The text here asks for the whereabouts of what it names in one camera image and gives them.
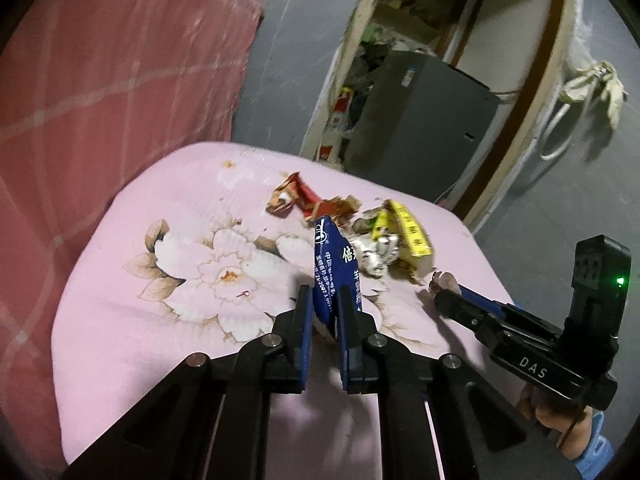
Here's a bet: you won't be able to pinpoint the person's right forearm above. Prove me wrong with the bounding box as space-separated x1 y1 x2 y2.
572 409 617 480

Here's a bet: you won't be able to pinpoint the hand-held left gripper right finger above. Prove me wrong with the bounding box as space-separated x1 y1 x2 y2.
335 287 581 480

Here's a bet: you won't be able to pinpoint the red plaid cloth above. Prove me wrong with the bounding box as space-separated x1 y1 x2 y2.
0 0 264 463

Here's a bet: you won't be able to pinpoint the red snack wrapper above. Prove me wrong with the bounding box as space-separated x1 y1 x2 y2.
265 172 363 232

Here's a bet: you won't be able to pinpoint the person's right hand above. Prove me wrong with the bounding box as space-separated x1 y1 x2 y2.
517 379 595 462

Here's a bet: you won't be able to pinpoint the brown shell scrap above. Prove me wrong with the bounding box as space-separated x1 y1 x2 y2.
429 271 462 297

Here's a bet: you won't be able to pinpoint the yellow snack wrapper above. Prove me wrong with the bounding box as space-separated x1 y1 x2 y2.
370 200 435 262

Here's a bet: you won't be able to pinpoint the blue snack wrapper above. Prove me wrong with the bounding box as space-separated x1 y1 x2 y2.
312 215 367 342

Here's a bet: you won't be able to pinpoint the crumpled silver foil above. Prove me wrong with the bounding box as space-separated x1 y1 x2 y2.
350 232 402 279

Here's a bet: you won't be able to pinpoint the pink floral cushion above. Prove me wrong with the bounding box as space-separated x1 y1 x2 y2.
52 142 522 467

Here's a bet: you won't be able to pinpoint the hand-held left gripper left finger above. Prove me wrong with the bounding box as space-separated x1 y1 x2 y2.
62 284 315 480

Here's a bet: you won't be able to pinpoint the red and white bag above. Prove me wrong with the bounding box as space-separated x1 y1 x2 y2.
317 87 355 164

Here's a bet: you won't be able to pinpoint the white work gloves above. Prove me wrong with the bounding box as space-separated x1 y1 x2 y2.
559 60 629 132

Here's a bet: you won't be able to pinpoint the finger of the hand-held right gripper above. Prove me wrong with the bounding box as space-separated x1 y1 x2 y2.
433 291 501 347
457 284 516 321

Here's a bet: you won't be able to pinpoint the white door frame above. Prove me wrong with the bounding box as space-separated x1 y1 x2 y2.
299 0 581 231

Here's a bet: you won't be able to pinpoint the cluttered storage shelf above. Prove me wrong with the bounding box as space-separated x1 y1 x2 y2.
367 0 478 58

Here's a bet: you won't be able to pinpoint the grey cabinet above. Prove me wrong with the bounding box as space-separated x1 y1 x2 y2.
344 50 502 197

